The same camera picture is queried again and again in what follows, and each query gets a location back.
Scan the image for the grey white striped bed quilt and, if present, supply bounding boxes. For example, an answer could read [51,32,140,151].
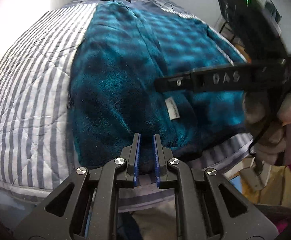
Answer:
[0,0,252,211]

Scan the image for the right hand beige glove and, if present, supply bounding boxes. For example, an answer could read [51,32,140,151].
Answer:
[242,92,291,166]

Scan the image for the teal plaid fleece garment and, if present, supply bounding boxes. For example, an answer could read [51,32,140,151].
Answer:
[69,1,245,172]

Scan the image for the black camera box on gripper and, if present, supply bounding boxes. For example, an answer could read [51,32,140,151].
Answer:
[218,0,289,61]

